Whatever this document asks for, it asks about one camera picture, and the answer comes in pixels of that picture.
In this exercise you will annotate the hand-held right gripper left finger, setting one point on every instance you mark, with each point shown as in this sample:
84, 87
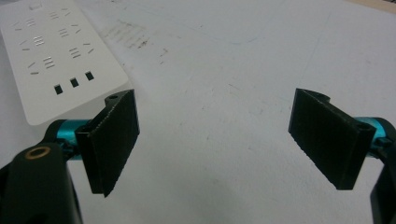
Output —
109, 143

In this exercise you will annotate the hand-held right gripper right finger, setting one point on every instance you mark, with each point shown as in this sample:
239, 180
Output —
330, 140

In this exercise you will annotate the white power strip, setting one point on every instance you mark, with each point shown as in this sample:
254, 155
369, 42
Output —
56, 59

